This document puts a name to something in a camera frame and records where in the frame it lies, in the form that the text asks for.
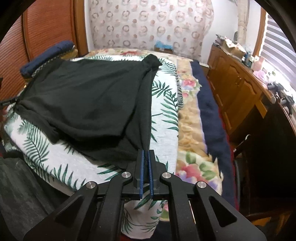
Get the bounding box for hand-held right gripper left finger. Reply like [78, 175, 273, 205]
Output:
[23, 149, 148, 241]

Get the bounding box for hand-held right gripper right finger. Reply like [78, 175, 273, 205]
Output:
[149, 149, 266, 241]

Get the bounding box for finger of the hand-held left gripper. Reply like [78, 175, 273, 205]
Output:
[0, 97, 20, 108]

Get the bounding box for black printed t-shirt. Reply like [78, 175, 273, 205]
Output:
[14, 54, 163, 169]

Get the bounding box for floral blanket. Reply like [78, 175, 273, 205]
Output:
[85, 48, 224, 223]

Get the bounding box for navy folded garment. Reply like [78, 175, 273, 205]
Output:
[20, 40, 74, 77]

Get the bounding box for leaf print blanket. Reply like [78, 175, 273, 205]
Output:
[3, 54, 185, 239]

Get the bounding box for wooden headboard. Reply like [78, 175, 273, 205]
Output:
[0, 0, 89, 103]

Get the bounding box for navy blanket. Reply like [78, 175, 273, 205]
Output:
[190, 60, 237, 207]

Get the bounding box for dark green cloth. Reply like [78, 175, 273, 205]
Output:
[0, 157, 77, 241]

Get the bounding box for dark wooden chair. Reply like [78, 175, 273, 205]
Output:
[232, 107, 296, 232]

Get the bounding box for wooden cabinet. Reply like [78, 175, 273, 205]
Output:
[206, 44, 296, 144]

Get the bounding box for blue item in box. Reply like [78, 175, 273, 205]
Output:
[154, 40, 175, 52]

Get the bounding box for cardboard box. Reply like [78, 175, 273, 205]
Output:
[223, 38, 247, 59]

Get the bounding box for black tool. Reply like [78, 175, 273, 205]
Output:
[280, 91, 295, 107]
[267, 82, 284, 93]

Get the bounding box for pink bottle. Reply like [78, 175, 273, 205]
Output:
[253, 56, 269, 80]

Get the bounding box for beige curtain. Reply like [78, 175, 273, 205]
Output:
[235, 0, 250, 45]

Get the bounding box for striped window blind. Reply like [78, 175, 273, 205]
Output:
[259, 11, 296, 87]

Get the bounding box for ring print cloth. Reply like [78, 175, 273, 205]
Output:
[88, 0, 215, 63]

